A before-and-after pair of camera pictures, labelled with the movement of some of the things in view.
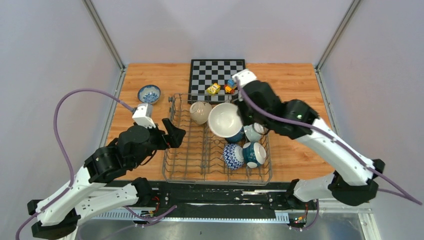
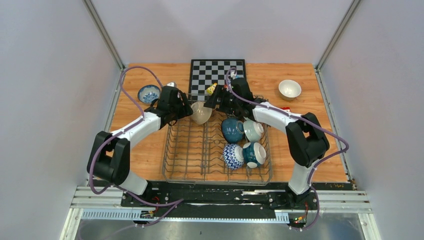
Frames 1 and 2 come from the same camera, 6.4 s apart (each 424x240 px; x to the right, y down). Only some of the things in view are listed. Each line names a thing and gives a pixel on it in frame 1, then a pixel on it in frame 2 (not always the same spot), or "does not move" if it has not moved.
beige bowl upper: x=200 y=112 does not move
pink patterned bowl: x=233 y=156 does not move
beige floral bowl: x=225 y=122 to x=289 y=89
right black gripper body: x=248 y=117 to x=229 y=102
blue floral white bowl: x=149 y=94 does not move
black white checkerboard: x=204 y=72 does not move
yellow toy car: x=214 y=89 does not move
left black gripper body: x=157 y=141 to x=178 y=111
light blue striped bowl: x=253 y=132 does not move
